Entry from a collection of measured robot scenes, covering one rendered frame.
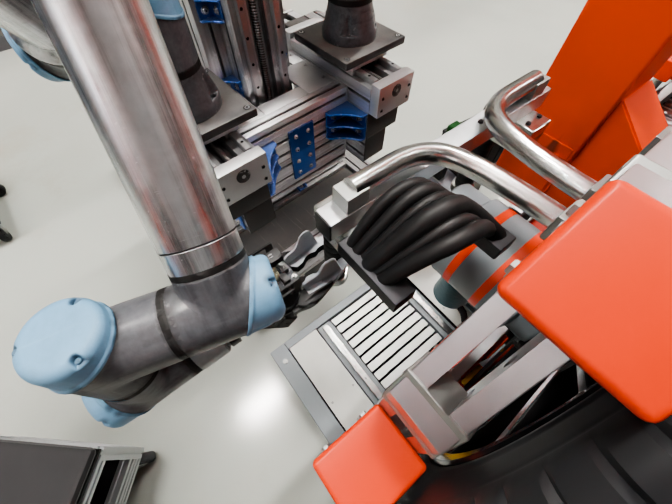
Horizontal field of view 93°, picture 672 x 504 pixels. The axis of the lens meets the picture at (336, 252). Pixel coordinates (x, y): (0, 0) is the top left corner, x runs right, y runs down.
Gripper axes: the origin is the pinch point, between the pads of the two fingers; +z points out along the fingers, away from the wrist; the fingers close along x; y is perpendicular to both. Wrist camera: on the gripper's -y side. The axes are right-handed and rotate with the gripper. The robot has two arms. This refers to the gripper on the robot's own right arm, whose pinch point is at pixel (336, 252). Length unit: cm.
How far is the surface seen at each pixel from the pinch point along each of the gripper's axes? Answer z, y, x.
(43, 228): -70, -84, 138
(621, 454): -6.2, 25.6, -29.1
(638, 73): 66, 9, -9
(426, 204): 1.2, 21.4, -11.1
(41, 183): -64, -84, 171
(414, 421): -10.3, 13.5, -23.1
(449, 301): 24.8, -30.9, -14.5
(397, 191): 0.7, 20.8, -8.1
